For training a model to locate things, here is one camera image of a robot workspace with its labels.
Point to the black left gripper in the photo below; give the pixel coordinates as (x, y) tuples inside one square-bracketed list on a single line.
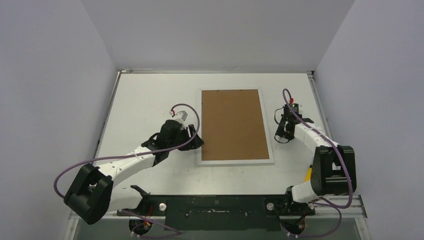
[(196, 142)]

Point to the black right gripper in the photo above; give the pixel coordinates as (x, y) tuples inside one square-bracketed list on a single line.
[(283, 129)]

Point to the yellow handle screwdriver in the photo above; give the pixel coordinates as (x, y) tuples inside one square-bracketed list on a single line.
[(309, 173)]

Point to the white picture frame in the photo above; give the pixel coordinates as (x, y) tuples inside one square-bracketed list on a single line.
[(234, 127)]

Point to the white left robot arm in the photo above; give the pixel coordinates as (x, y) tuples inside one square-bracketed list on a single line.
[(96, 190)]

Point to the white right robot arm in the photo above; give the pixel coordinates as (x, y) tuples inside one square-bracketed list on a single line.
[(333, 167)]

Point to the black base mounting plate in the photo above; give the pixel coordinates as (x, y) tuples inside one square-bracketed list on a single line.
[(222, 212)]

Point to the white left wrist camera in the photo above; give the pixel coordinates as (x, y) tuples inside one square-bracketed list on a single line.
[(179, 117)]

